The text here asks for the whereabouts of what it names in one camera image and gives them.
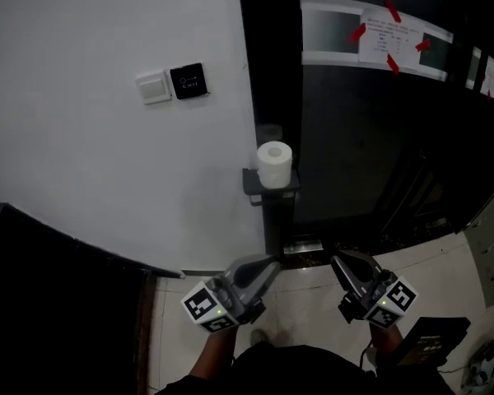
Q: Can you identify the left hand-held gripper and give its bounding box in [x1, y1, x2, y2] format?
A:
[180, 253, 282, 335]

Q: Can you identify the black wall-mounted paper holder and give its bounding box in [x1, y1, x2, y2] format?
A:
[241, 167, 302, 207]

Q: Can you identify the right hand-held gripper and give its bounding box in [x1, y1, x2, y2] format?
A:
[329, 249, 419, 330]

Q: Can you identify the frosted strip on glass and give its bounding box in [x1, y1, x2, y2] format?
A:
[299, 0, 454, 83]

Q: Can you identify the large paper notice, red tape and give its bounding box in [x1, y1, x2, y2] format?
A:
[347, 0, 431, 76]

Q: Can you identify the black door frame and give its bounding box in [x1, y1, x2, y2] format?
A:
[235, 0, 302, 259]

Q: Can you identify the black sign board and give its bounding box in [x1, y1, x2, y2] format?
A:
[394, 316, 472, 370]

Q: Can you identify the grey metal cabinet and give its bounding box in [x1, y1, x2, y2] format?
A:
[462, 170, 494, 309]

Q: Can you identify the person's left forearm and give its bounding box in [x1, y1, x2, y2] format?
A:
[186, 324, 240, 387]

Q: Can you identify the black door release button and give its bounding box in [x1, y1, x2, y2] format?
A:
[169, 61, 211, 101]

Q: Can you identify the white toilet paper roll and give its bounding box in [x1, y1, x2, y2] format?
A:
[256, 140, 294, 190]

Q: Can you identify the dark glass door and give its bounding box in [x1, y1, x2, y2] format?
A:
[299, 0, 494, 238]

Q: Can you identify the metal door threshold strip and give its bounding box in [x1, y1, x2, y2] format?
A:
[282, 239, 325, 255]

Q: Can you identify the white wall light switch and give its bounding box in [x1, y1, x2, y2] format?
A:
[134, 69, 175, 106]

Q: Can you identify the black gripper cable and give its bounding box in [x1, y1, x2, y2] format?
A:
[358, 338, 376, 372]

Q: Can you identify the black cabinet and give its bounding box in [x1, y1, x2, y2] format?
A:
[0, 202, 187, 395]

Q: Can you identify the person's right forearm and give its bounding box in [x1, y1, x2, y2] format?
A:
[367, 322, 405, 363]

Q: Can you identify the person's black clothing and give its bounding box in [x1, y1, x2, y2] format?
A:
[155, 341, 458, 395]

